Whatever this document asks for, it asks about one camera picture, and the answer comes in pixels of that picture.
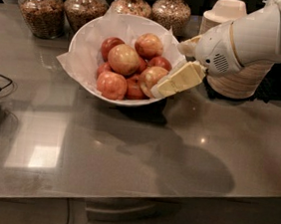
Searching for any red apple front middle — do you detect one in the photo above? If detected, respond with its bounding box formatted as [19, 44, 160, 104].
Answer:
[127, 74, 147, 101]

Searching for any dark red apple back left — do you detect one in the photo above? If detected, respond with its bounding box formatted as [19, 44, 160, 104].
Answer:
[100, 37, 124, 62]

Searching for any paper bowl stack back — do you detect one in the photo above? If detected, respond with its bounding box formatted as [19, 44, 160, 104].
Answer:
[199, 0, 247, 34]

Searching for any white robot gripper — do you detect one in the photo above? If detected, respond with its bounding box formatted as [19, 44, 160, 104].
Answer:
[150, 21, 247, 99]

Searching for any small red apple left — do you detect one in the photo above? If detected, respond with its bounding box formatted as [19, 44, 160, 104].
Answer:
[97, 62, 112, 77]

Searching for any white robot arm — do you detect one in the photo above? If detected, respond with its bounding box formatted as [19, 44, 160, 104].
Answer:
[150, 0, 281, 99]

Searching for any yellow-red apple back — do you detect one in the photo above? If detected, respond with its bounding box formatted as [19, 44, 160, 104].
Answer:
[135, 33, 163, 59]

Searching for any glass cereal jar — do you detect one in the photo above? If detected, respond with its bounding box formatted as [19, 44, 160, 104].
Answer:
[18, 0, 65, 39]
[111, 0, 151, 18]
[64, 0, 109, 32]
[151, 0, 191, 36]

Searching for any black mat under stacks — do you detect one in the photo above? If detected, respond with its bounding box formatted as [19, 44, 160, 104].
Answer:
[203, 64, 281, 104]

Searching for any white ceramic bowl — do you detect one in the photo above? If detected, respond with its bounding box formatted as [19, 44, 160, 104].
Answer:
[63, 8, 192, 113]

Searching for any paper bowl stack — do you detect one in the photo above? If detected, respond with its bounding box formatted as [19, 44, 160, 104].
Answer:
[199, 0, 247, 34]
[207, 62, 273, 100]

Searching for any red apple right back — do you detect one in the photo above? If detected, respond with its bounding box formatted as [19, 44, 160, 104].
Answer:
[147, 56, 172, 71]

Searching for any red-orange apple front left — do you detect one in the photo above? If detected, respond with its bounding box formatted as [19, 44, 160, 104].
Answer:
[97, 72, 128, 101]

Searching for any paper bowl stack front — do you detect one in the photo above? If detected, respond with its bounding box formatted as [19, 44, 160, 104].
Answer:
[207, 62, 273, 100]

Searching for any large yellow-red top apple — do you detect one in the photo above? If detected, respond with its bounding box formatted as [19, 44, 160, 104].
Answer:
[108, 44, 140, 76]

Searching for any red apple under top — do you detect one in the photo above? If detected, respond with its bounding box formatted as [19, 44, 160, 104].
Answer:
[137, 57, 147, 74]

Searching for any glass cereal jar far left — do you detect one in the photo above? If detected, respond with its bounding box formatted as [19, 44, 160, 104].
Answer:
[18, 0, 65, 39]

